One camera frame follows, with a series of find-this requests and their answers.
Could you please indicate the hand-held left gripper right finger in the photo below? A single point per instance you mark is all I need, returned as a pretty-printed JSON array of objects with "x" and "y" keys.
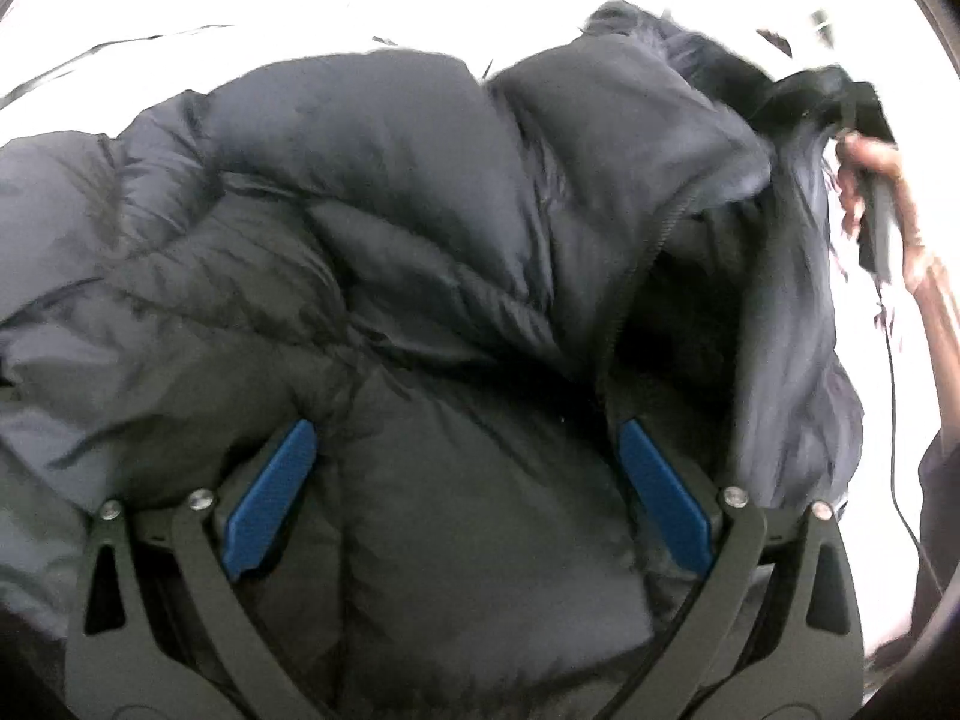
[{"x": 660, "y": 495}]

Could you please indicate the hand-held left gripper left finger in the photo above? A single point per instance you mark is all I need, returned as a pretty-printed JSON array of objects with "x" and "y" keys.
[{"x": 274, "y": 487}]

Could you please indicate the black puffer jacket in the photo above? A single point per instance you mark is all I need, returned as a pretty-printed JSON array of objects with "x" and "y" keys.
[{"x": 420, "y": 240}]

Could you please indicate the person's right forearm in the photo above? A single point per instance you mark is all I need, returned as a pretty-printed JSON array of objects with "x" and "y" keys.
[{"x": 941, "y": 345}]

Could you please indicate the person's right hand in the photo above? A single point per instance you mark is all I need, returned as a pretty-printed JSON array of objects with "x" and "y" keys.
[{"x": 911, "y": 202}]

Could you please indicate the person's dark clothing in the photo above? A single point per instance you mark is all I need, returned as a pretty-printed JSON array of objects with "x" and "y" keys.
[{"x": 941, "y": 525}]

